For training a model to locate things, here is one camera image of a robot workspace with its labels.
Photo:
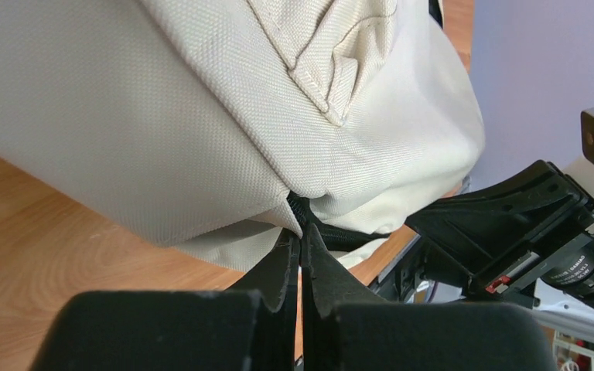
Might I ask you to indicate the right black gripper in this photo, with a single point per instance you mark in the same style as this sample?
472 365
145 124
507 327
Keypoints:
536 225

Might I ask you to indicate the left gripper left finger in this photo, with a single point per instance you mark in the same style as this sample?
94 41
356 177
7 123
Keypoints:
248 326

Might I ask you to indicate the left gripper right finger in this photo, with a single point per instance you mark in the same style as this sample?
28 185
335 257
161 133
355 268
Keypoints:
348 327

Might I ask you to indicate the beige canvas backpack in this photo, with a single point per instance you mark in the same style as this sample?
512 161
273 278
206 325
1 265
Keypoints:
191 122

